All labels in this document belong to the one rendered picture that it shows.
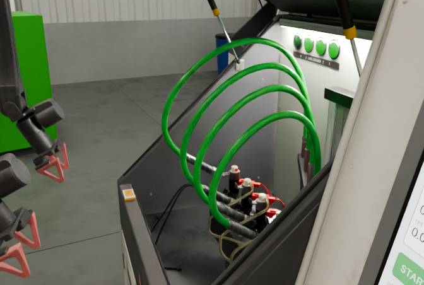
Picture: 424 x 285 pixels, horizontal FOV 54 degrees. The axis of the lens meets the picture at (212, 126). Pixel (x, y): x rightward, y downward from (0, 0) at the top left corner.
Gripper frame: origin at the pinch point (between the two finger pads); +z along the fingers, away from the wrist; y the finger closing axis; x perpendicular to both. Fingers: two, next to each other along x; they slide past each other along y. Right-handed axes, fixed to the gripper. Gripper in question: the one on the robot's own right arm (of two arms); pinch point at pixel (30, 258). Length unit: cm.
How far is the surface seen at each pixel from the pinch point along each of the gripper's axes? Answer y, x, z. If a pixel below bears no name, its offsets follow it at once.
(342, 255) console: -29, -54, 12
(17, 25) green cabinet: 321, 59, -55
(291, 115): -9, -60, -4
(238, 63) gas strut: 47, -63, -2
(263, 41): 15, -66, -13
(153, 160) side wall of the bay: 43, -25, 11
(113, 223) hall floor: 179, 44, 90
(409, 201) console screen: -36, -63, 2
